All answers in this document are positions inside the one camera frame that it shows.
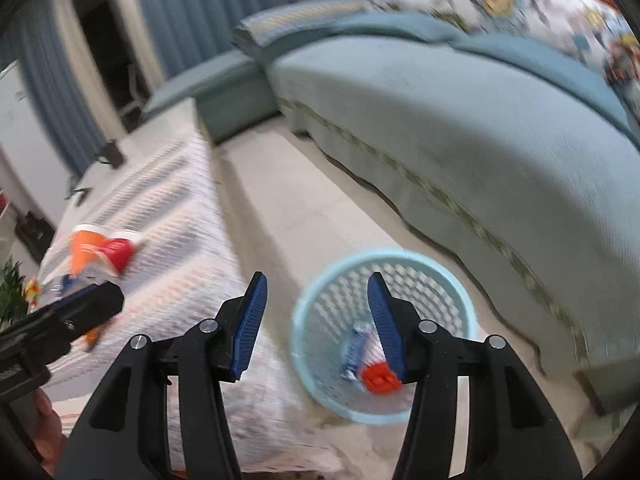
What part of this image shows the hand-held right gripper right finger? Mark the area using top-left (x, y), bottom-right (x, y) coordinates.
top-left (366, 271), bottom-right (583, 480)

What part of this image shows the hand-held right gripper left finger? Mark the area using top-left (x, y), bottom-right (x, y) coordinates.
top-left (55, 271), bottom-right (269, 480)

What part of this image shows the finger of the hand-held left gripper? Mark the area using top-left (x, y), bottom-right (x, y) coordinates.
top-left (0, 281), bottom-right (125, 361)

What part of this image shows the blue and white packet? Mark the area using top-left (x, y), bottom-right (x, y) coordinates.
top-left (340, 321), bottom-right (383, 381)

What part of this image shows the orange snack packet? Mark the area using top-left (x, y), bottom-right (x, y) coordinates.
top-left (67, 225), bottom-right (108, 278)

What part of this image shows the light blue plastic basket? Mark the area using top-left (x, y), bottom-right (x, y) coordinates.
top-left (290, 249), bottom-right (478, 427)

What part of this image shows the person's left hand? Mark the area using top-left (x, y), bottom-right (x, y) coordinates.
top-left (30, 389), bottom-right (68, 476)

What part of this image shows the green plant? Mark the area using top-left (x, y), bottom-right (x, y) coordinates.
top-left (0, 257), bottom-right (28, 331)

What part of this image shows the striped lace tablecloth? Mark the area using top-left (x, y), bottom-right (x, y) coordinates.
top-left (37, 132), bottom-right (346, 476)

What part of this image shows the dark mug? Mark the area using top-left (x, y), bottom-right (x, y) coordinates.
top-left (97, 141), bottom-right (125, 168)

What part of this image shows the white coffee table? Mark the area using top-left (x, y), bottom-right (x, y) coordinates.
top-left (65, 97), bottom-right (201, 196)

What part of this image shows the white cabinet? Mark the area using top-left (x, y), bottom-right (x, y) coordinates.
top-left (0, 60), bottom-right (76, 261)

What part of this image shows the teal sofa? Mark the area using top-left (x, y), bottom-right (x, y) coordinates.
top-left (140, 0), bottom-right (640, 416)

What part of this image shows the blue curtain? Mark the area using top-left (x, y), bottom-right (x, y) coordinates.
top-left (127, 0), bottom-right (301, 78)
top-left (0, 10), bottom-right (106, 176)

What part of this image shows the small blue pillow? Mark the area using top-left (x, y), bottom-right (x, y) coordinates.
top-left (325, 12), bottom-right (466, 43)

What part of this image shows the large blue pillow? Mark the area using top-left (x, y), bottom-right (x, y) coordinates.
top-left (450, 35), bottom-right (640, 136)

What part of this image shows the striped armrest cloth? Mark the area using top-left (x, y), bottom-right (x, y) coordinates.
top-left (232, 0), bottom-right (371, 56)

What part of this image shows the floral back cushion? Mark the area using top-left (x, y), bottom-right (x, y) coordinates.
top-left (362, 0), bottom-right (640, 111)

